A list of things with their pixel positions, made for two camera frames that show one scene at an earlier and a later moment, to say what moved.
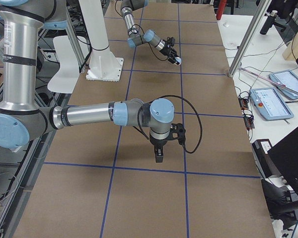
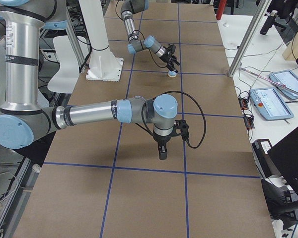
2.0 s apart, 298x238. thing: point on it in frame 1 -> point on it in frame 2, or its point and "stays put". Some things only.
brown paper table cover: x=102 y=181 stays put
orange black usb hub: x=248 y=119 stays put
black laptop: x=290 y=156 stays put
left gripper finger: x=172 y=60 -> x=170 y=66
